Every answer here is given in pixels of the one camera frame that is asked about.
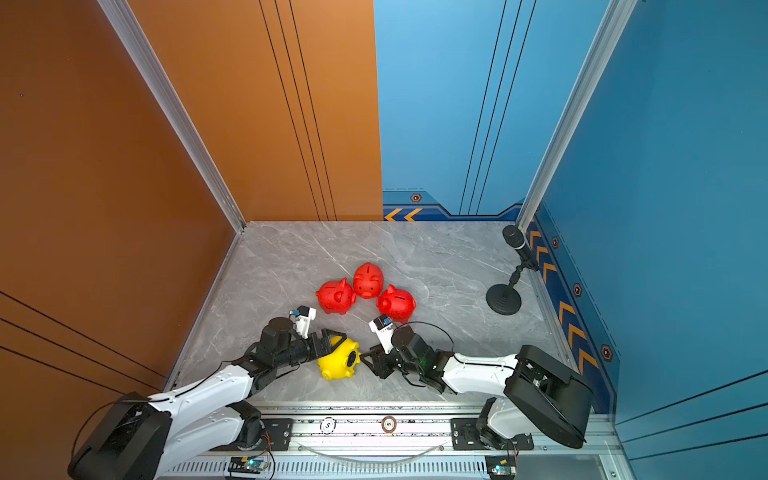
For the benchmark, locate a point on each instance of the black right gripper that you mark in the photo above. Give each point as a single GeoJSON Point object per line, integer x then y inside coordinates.
{"type": "Point", "coordinates": [375, 356]}

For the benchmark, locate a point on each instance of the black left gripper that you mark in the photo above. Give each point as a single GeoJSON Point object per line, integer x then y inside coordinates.
{"type": "Point", "coordinates": [325, 341]}

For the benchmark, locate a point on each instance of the yellow piggy bank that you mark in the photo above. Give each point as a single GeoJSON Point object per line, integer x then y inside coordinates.
{"type": "Point", "coordinates": [339, 363]}

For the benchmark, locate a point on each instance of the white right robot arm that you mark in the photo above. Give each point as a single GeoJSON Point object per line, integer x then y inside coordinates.
{"type": "Point", "coordinates": [528, 392]}

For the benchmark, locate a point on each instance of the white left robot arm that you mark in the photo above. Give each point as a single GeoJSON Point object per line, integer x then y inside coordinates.
{"type": "Point", "coordinates": [142, 437]}

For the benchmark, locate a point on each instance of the red piggy bank right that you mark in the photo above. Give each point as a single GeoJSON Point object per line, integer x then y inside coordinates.
{"type": "Point", "coordinates": [397, 304]}

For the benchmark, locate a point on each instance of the red piggy bank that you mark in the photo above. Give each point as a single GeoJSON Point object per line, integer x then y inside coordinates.
{"type": "Point", "coordinates": [397, 304]}
{"type": "Point", "coordinates": [336, 297]}
{"type": "Point", "coordinates": [368, 281]}

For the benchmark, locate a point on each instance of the red piggy bank left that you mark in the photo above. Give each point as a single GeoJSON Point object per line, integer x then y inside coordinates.
{"type": "Point", "coordinates": [336, 297]}

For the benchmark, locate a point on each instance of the red piggy bank middle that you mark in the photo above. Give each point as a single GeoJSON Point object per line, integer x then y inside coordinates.
{"type": "Point", "coordinates": [368, 281]}

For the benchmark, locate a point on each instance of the green circuit board left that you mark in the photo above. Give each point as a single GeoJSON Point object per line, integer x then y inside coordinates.
{"type": "Point", "coordinates": [248, 465]}

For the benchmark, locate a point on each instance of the green circuit board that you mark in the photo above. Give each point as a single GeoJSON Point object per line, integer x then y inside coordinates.
{"type": "Point", "coordinates": [248, 465]}
{"type": "Point", "coordinates": [499, 468]}

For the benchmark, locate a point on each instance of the green circuit board right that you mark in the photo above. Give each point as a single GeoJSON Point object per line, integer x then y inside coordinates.
{"type": "Point", "coordinates": [499, 468]}

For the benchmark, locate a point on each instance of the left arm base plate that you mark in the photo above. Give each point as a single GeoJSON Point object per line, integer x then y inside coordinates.
{"type": "Point", "coordinates": [276, 433]}

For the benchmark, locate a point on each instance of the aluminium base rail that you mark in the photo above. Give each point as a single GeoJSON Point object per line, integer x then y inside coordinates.
{"type": "Point", "coordinates": [405, 440]}

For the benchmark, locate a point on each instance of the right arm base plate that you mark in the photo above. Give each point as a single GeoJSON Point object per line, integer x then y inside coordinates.
{"type": "Point", "coordinates": [473, 434]}

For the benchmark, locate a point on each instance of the aluminium corner post left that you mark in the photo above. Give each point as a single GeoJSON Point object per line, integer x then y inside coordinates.
{"type": "Point", "coordinates": [129, 31]}

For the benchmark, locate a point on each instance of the aluminium corner post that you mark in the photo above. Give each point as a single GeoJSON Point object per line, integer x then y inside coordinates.
{"type": "Point", "coordinates": [129, 31]}
{"type": "Point", "coordinates": [609, 32]}

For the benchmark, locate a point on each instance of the aluminium corner post right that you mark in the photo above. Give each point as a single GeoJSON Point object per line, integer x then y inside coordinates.
{"type": "Point", "coordinates": [609, 32]}

